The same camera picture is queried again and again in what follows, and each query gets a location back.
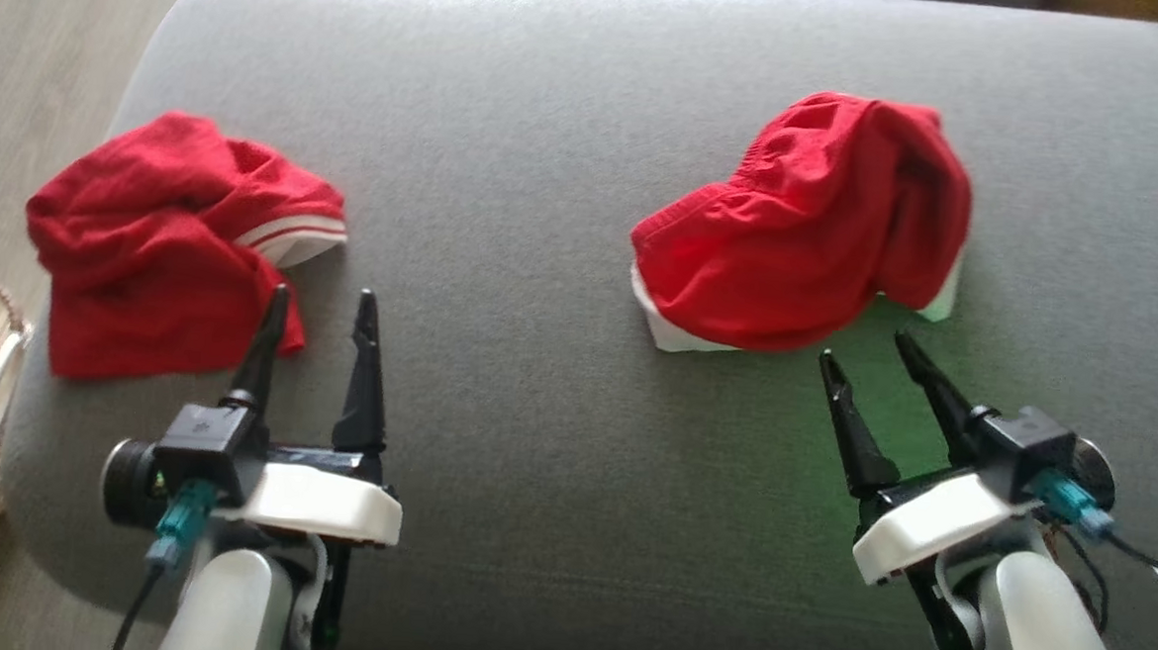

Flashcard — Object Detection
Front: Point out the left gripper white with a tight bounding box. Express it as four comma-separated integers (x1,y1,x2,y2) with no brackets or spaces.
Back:
208,281,416,650

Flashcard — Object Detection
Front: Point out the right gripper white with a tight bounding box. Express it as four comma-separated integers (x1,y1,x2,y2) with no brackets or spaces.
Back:
803,325,1050,650

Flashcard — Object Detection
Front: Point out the red basketball shorts white trim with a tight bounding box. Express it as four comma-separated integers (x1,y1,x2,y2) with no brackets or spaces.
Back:
624,80,979,369

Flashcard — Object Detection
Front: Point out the red Bulls basketball jersey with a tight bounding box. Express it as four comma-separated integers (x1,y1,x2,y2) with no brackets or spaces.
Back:
16,103,354,395

